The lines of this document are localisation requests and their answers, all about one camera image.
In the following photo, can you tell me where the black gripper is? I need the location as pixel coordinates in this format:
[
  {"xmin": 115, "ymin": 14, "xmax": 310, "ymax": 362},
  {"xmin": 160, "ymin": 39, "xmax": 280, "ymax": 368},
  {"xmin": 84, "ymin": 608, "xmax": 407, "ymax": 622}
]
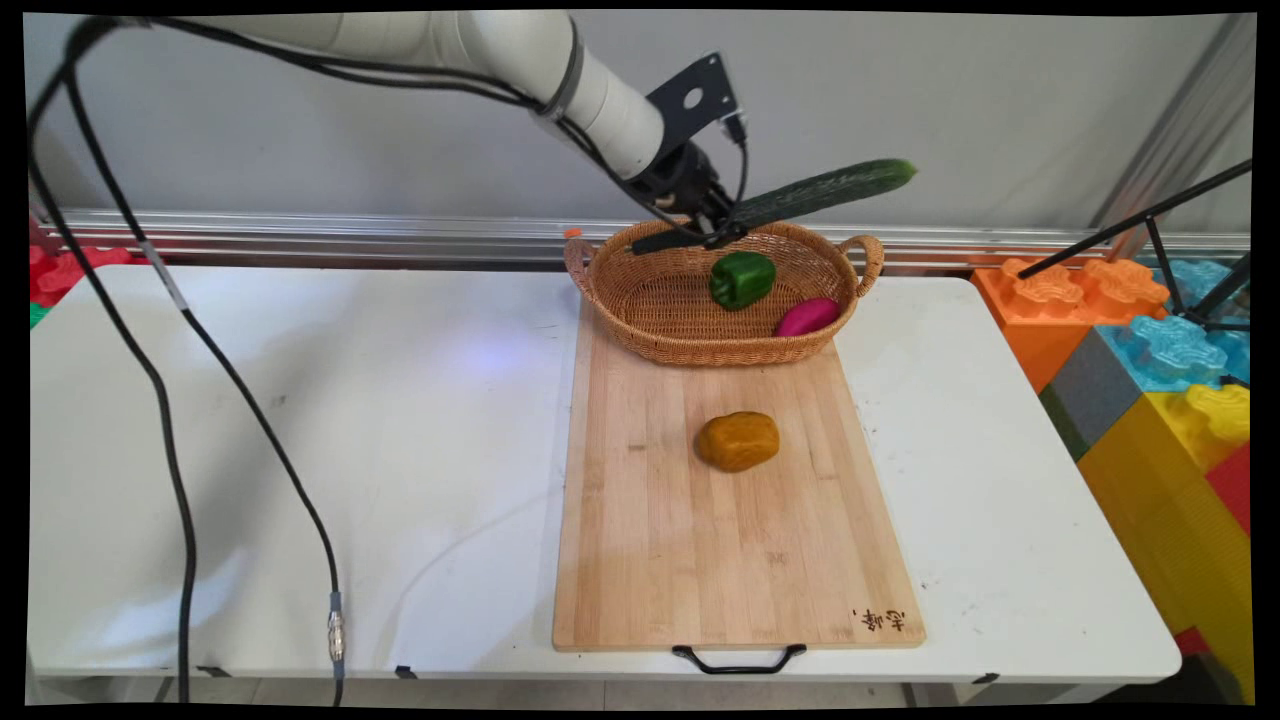
[{"xmin": 624, "ymin": 141, "xmax": 750, "ymax": 250}]

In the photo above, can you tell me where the long green cucumber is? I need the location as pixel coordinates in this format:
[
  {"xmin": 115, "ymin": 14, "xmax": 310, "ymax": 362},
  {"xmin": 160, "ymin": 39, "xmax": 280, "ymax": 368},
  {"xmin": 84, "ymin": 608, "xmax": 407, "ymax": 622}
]
[{"xmin": 628, "ymin": 158, "xmax": 919, "ymax": 257}]

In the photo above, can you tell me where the green bell pepper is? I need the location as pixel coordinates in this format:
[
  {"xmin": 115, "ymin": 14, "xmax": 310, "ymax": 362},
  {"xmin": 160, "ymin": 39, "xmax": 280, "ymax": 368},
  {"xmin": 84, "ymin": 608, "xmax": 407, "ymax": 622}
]
[{"xmin": 709, "ymin": 251, "xmax": 778, "ymax": 312}]

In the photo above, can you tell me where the magenta sweet potato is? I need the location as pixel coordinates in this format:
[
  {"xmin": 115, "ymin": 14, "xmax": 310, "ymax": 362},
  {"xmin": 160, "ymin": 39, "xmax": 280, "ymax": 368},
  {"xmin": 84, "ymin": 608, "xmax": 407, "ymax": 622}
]
[{"xmin": 773, "ymin": 297, "xmax": 842, "ymax": 339}]

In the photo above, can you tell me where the orange-brown potato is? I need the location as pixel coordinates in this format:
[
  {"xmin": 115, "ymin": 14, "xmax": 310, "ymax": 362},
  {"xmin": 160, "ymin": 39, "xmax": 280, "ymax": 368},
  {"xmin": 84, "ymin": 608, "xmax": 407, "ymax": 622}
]
[{"xmin": 695, "ymin": 411, "xmax": 781, "ymax": 474}]

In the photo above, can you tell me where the bamboo cutting board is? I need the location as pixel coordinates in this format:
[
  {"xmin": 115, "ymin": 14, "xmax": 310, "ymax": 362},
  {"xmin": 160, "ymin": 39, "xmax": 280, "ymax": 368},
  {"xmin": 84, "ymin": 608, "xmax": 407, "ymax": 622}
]
[{"xmin": 551, "ymin": 298, "xmax": 927, "ymax": 653}]

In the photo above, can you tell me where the orange foam block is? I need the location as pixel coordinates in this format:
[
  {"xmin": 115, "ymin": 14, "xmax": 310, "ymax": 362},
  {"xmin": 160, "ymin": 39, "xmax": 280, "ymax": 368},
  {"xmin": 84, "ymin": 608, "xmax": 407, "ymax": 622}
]
[{"xmin": 972, "ymin": 256, "xmax": 1172, "ymax": 394}]

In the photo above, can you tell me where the grey foam block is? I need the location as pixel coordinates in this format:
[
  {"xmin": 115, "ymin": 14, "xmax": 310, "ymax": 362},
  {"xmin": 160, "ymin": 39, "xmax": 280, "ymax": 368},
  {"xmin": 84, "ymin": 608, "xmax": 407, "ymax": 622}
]
[{"xmin": 1038, "ymin": 328, "xmax": 1144, "ymax": 462}]

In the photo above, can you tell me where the black tripod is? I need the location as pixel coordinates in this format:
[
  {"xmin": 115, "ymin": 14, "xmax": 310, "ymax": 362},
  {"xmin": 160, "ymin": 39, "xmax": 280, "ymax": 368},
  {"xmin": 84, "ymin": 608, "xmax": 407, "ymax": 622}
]
[{"xmin": 1017, "ymin": 158, "xmax": 1254, "ymax": 334}]

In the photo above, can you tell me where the blue foam block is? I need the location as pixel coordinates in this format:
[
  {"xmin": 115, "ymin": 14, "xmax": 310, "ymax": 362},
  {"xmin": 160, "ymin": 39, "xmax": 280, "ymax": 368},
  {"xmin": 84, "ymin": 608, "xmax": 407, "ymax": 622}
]
[{"xmin": 1095, "ymin": 258, "xmax": 1253, "ymax": 394}]

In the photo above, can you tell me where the red foam block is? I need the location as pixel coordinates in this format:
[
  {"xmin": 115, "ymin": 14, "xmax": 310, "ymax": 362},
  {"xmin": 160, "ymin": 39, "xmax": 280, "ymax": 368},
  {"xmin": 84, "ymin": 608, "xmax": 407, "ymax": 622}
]
[{"xmin": 1204, "ymin": 443, "xmax": 1253, "ymax": 537}]

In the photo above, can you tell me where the red foam puzzle piece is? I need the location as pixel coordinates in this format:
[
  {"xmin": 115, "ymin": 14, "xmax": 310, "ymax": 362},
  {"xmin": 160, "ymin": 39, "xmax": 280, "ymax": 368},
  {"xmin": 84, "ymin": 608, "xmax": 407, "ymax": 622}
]
[{"xmin": 29, "ymin": 244, "xmax": 133, "ymax": 309}]

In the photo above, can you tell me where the short black camera usb cable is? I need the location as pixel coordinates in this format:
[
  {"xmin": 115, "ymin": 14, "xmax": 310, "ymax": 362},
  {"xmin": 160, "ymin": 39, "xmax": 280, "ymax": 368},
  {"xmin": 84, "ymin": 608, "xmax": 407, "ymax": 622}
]
[{"xmin": 722, "ymin": 112, "xmax": 751, "ymax": 213}]

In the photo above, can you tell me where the woven wicker basket with handles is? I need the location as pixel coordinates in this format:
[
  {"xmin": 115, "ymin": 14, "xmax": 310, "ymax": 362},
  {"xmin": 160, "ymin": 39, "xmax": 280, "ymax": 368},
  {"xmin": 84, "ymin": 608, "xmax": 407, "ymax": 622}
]
[{"xmin": 563, "ymin": 218, "xmax": 886, "ymax": 368}]

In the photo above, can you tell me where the black metal camera mount plate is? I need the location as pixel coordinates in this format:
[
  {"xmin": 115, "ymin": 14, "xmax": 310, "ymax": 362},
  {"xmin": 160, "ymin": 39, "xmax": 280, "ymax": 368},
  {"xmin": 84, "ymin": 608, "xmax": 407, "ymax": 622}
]
[{"xmin": 646, "ymin": 52, "xmax": 747, "ymax": 143}]

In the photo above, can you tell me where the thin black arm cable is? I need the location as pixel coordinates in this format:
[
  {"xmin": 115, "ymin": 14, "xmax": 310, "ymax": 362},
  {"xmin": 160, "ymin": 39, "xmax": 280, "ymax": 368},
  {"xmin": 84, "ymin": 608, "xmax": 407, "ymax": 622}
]
[{"xmin": 100, "ymin": 14, "xmax": 723, "ymax": 243}]

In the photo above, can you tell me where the horizontal aluminium rail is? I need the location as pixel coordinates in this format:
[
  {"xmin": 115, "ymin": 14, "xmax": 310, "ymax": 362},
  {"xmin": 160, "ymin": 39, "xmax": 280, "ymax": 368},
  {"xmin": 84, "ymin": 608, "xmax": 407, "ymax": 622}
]
[{"xmin": 38, "ymin": 207, "xmax": 1252, "ymax": 273}]

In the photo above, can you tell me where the black cutting board handle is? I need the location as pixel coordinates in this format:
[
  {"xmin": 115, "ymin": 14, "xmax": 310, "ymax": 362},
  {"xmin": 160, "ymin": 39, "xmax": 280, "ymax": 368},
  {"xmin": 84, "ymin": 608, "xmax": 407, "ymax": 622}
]
[{"xmin": 671, "ymin": 643, "xmax": 808, "ymax": 677}]

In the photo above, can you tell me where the slanted aluminium frame post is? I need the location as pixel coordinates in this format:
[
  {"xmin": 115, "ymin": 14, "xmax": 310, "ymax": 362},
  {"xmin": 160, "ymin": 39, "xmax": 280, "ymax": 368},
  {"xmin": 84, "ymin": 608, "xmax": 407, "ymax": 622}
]
[{"xmin": 1088, "ymin": 14, "xmax": 1257, "ymax": 263}]

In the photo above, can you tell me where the black cable with silver connector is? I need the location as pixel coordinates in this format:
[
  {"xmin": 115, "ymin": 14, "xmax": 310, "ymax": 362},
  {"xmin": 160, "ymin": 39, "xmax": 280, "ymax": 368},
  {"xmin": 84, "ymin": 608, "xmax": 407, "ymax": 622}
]
[{"xmin": 62, "ymin": 40, "xmax": 347, "ymax": 707}]

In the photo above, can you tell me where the thick black cable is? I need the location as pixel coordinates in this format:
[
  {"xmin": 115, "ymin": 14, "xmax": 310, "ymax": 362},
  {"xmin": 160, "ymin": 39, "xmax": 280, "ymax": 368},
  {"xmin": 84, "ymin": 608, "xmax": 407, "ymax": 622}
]
[{"xmin": 27, "ymin": 16, "xmax": 199, "ymax": 704}]

